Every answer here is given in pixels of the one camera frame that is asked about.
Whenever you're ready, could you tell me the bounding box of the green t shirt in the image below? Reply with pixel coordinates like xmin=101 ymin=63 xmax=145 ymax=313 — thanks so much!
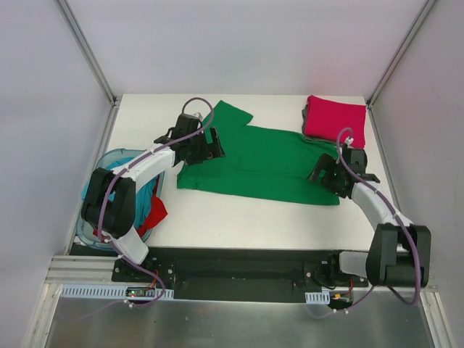
xmin=177 ymin=101 xmax=339 ymax=206

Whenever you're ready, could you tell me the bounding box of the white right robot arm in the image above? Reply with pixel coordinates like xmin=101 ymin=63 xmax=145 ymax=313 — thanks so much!
xmin=308 ymin=146 xmax=431 ymax=288

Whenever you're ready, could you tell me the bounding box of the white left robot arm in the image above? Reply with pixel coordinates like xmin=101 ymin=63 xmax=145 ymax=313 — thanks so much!
xmin=80 ymin=113 xmax=225 ymax=282

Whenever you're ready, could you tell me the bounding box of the folded magenta t shirt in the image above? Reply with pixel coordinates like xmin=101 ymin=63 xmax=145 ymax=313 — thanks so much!
xmin=303 ymin=94 xmax=367 ymax=148

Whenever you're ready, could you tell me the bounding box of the folded grey t shirt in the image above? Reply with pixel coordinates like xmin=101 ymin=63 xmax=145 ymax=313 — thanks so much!
xmin=300 ymin=104 xmax=365 ymax=150

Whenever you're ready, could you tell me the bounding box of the teal t shirt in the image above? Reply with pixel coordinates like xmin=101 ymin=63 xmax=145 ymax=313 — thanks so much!
xmin=96 ymin=149 xmax=160 ymax=228

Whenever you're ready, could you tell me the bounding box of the red t shirt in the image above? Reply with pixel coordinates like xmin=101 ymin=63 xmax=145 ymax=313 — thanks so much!
xmin=92 ymin=194 xmax=169 ymax=240

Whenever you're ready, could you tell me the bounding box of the blue plastic basket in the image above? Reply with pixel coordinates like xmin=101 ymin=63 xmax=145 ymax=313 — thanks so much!
xmin=75 ymin=149 xmax=167 ymax=251

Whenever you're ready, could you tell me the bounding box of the right white cable duct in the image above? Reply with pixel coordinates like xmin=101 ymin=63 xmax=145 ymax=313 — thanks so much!
xmin=304 ymin=291 xmax=331 ymax=305

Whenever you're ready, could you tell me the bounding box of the white cable duct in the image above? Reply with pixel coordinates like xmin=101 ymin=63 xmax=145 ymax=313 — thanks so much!
xmin=61 ymin=284 xmax=174 ymax=301
xmin=304 ymin=291 xmax=331 ymax=305

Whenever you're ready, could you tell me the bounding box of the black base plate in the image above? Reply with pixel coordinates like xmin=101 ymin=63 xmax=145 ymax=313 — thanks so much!
xmin=68 ymin=242 xmax=370 ymax=302

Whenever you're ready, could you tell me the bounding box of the aluminium front rail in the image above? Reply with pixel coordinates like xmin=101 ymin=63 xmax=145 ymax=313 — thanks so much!
xmin=45 ymin=255 xmax=116 ymax=284

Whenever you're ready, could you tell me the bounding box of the right aluminium frame post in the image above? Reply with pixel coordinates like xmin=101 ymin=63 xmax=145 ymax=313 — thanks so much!
xmin=366 ymin=0 xmax=439 ymax=109

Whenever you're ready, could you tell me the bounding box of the aluminium frame post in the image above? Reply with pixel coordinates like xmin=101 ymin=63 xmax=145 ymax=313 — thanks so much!
xmin=366 ymin=0 xmax=439 ymax=109
xmin=54 ymin=0 xmax=117 ymax=106

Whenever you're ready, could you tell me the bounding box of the left white cable duct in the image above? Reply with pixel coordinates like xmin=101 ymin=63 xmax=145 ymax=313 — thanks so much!
xmin=61 ymin=284 xmax=174 ymax=301

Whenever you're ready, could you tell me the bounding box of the left aluminium frame post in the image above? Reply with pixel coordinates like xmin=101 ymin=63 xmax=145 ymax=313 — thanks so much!
xmin=54 ymin=0 xmax=117 ymax=106

